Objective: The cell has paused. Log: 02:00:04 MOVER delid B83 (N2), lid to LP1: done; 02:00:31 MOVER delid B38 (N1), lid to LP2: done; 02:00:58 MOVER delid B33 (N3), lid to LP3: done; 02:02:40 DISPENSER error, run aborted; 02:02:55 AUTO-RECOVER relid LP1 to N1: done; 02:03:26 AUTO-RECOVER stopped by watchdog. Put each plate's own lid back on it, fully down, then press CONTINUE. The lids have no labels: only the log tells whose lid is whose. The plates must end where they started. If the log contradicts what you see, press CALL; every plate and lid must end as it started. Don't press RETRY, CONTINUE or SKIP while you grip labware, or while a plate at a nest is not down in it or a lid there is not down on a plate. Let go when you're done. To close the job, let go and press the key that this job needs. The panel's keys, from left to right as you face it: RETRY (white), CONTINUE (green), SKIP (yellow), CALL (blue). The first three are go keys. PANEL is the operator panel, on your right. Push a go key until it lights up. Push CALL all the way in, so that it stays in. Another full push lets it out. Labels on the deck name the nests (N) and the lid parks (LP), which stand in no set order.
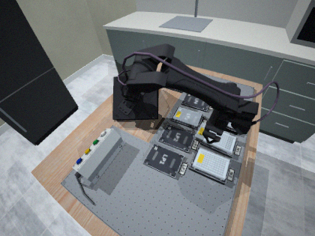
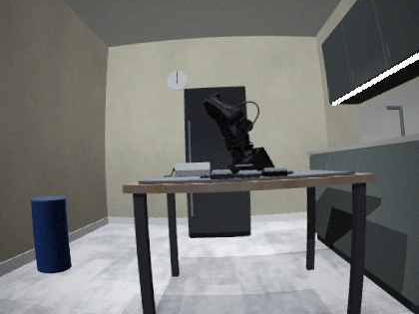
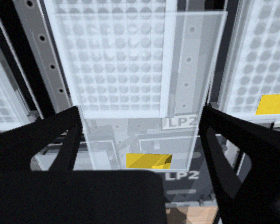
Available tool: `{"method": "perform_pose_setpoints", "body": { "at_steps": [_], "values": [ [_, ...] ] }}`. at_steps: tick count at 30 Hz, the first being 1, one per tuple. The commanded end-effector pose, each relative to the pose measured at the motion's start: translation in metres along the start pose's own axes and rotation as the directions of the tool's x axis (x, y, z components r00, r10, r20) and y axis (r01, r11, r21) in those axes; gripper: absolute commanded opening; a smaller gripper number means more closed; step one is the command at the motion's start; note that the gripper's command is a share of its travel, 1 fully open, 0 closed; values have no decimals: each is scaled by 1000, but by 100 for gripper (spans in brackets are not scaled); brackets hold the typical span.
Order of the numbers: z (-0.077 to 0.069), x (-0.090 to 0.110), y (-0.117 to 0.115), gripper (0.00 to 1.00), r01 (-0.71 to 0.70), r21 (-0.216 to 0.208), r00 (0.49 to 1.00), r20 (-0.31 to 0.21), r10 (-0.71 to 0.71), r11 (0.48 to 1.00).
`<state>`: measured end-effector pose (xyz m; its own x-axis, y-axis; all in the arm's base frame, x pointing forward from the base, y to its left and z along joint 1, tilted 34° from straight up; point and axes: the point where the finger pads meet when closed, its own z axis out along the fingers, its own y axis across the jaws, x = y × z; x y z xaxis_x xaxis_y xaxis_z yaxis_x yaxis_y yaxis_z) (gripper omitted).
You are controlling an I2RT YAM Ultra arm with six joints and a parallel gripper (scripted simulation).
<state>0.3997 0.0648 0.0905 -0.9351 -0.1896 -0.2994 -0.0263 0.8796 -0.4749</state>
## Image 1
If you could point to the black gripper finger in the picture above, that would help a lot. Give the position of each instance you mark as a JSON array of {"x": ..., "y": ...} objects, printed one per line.
[{"x": 216, "y": 139}]

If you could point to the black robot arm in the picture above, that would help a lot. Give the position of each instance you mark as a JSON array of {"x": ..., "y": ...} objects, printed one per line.
[{"x": 144, "y": 78}]

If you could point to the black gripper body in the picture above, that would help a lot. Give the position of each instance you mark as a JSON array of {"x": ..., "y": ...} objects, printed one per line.
[{"x": 210, "y": 126}]

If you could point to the white button panel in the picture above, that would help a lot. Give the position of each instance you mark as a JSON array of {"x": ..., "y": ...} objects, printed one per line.
[{"x": 96, "y": 159}]

